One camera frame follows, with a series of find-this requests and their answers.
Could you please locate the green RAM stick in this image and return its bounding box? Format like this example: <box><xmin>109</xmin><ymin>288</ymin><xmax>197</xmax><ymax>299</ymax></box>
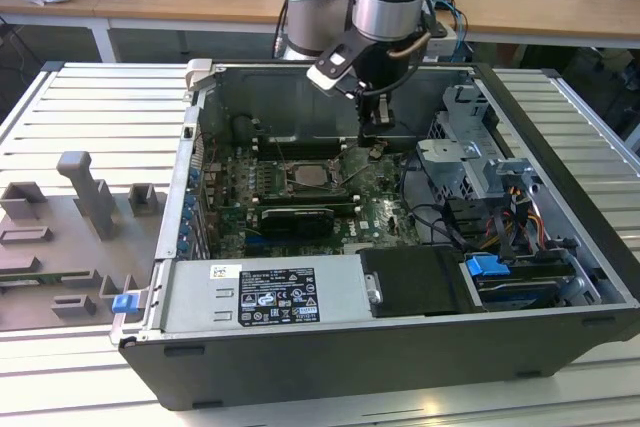
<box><xmin>0</xmin><ymin>272</ymin><xmax>67</xmax><ymax>285</ymax></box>

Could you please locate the black PC case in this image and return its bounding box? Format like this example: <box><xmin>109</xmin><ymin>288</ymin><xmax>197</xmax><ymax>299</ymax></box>
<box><xmin>110</xmin><ymin>57</ymin><xmax>640</xmax><ymax>411</ymax></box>

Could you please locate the green motherboard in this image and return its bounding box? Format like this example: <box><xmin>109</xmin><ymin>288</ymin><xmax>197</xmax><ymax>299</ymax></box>
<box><xmin>199</xmin><ymin>139</ymin><xmax>426</xmax><ymax>259</ymax></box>

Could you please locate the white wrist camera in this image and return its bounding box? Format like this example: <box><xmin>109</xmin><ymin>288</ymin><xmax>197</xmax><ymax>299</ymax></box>
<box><xmin>305</xmin><ymin>31</ymin><xmax>362</xmax><ymax>96</ymax></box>

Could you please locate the CPU socket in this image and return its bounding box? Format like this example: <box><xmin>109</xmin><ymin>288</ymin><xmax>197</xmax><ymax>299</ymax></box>
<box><xmin>282</xmin><ymin>159</ymin><xmax>351</xmax><ymax>196</ymax></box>

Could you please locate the grey power supply unit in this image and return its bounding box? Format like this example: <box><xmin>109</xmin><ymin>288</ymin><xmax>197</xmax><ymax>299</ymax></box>
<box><xmin>162</xmin><ymin>254</ymin><xmax>374</xmax><ymax>334</ymax></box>

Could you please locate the blue case latch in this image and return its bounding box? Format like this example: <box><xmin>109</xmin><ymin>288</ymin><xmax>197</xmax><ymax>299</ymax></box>
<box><xmin>112</xmin><ymin>294</ymin><xmax>138</xmax><ymax>316</ymax></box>

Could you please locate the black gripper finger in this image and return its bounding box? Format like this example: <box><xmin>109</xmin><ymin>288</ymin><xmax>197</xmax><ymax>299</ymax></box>
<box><xmin>355</xmin><ymin>90</ymin><xmax>382</xmax><ymax>150</ymax></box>

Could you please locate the grey parts rack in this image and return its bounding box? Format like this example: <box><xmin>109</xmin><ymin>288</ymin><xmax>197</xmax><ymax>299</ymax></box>
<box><xmin>0</xmin><ymin>149</ymin><xmax>169</xmax><ymax>333</ymax></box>

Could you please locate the black wire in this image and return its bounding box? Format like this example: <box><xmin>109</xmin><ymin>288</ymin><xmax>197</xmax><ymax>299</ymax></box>
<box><xmin>407</xmin><ymin>202</ymin><xmax>472</xmax><ymax>249</ymax></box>

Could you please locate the RAM slot bank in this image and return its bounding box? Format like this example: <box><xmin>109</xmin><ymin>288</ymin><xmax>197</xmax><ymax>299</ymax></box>
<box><xmin>253</xmin><ymin>135</ymin><xmax>347</xmax><ymax>159</ymax></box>

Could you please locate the small grey wrist camera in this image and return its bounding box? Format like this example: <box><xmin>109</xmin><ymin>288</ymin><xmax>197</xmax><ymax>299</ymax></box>
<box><xmin>372</xmin><ymin>95</ymin><xmax>397</xmax><ymax>127</ymax></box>

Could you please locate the black plastic shroud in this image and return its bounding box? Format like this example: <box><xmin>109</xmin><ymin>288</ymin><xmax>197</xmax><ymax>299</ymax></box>
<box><xmin>359</xmin><ymin>246</ymin><xmax>477</xmax><ymax>319</ymax></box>

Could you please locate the metal drive cage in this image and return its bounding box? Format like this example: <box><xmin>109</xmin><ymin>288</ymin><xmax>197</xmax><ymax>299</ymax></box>
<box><xmin>414</xmin><ymin>82</ymin><xmax>542</xmax><ymax>201</ymax></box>

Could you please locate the yellow red wire bundle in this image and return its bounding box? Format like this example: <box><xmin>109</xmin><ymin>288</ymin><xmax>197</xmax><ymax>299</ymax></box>
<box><xmin>503</xmin><ymin>185</ymin><xmax>547</xmax><ymax>249</ymax></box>

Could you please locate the blue cable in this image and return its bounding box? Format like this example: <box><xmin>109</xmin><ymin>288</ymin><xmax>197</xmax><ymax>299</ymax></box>
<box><xmin>438</xmin><ymin>0</ymin><xmax>472</xmax><ymax>64</ymax></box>

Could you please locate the black graphics card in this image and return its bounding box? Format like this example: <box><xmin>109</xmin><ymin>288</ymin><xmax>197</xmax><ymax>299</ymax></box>
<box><xmin>259</xmin><ymin>205</ymin><xmax>334</xmax><ymax>239</ymax></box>

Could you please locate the hard disk in blue carrier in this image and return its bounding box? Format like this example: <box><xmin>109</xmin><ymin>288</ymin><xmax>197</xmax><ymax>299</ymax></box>
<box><xmin>462</xmin><ymin>252</ymin><xmax>577</xmax><ymax>311</ymax></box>

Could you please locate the grey case handle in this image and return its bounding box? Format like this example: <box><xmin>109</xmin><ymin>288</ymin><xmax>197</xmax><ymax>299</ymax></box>
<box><xmin>183</xmin><ymin>58</ymin><xmax>216</xmax><ymax>94</ymax></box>

